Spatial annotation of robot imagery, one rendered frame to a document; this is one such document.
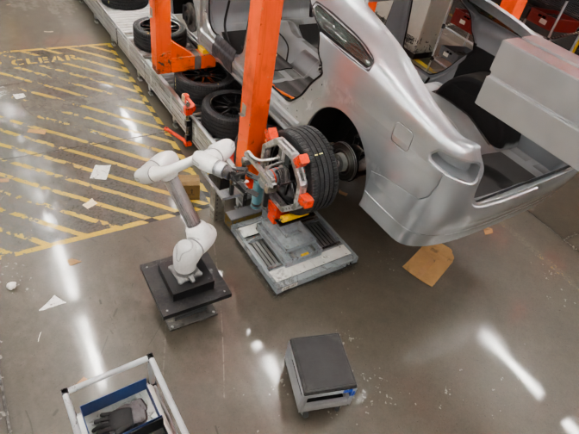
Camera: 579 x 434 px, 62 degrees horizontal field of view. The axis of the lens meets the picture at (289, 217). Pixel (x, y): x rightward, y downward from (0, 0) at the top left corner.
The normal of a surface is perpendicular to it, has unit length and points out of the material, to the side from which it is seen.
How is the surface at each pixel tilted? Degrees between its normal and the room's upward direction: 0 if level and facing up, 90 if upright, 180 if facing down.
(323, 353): 0
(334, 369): 0
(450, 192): 89
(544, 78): 90
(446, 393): 0
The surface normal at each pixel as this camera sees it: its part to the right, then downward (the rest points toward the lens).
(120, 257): 0.15, -0.73
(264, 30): 0.53, 0.62
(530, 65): -0.84, 0.26
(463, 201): 0.18, 0.66
